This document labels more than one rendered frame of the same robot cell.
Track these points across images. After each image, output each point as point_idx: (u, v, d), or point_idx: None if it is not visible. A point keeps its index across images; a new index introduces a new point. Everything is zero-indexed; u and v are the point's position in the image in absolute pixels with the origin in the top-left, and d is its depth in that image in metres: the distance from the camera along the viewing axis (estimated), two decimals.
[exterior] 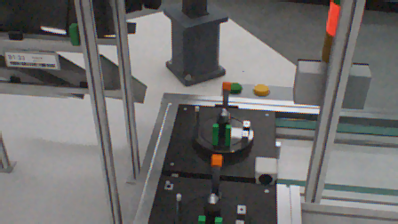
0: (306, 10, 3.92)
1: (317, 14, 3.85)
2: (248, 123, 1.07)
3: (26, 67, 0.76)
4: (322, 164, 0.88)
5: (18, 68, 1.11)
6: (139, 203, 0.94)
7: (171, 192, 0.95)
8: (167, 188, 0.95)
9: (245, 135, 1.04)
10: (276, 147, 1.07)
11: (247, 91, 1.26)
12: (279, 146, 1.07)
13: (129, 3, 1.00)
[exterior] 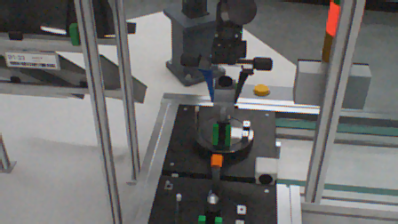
0: (306, 10, 3.92)
1: (317, 14, 3.85)
2: (248, 123, 1.07)
3: (26, 67, 0.76)
4: (322, 164, 0.88)
5: (18, 68, 1.11)
6: (139, 203, 0.94)
7: (171, 192, 0.95)
8: (167, 188, 0.95)
9: (245, 135, 1.04)
10: (276, 147, 1.07)
11: (247, 91, 1.26)
12: (279, 146, 1.07)
13: None
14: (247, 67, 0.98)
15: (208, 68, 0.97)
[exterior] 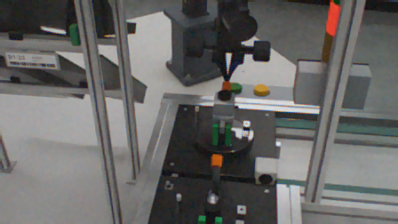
0: (306, 10, 3.92)
1: (317, 14, 3.85)
2: (248, 123, 1.07)
3: (26, 67, 0.76)
4: (322, 164, 0.88)
5: (18, 68, 1.11)
6: (139, 203, 0.94)
7: (171, 192, 0.95)
8: (167, 188, 0.95)
9: (245, 135, 1.04)
10: (276, 147, 1.07)
11: (247, 91, 1.26)
12: (279, 146, 1.07)
13: (221, 60, 1.08)
14: None
15: None
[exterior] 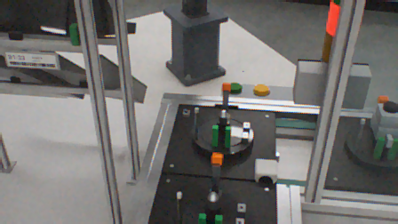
0: (306, 10, 3.92)
1: (317, 14, 3.85)
2: None
3: (26, 67, 0.76)
4: (322, 164, 0.88)
5: (18, 68, 1.11)
6: (139, 203, 0.94)
7: (187, 116, 1.15)
8: (185, 113, 1.15)
9: None
10: (275, 156, 1.09)
11: (247, 91, 1.26)
12: (277, 156, 1.09)
13: None
14: None
15: None
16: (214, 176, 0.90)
